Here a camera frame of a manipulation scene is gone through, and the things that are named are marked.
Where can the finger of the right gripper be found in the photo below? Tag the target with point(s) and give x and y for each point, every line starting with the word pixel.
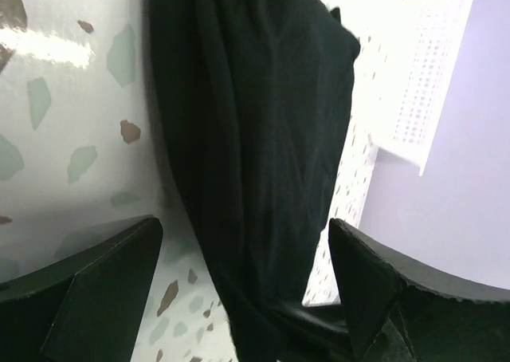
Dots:
pixel 323 320

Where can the white plastic basket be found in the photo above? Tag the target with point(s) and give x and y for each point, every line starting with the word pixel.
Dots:
pixel 423 38

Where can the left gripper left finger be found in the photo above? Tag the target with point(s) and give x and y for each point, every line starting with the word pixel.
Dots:
pixel 87 307

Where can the black t shirt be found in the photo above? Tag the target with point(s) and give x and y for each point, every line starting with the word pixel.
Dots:
pixel 254 100

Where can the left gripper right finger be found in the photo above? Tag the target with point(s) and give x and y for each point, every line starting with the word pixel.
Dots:
pixel 400 309

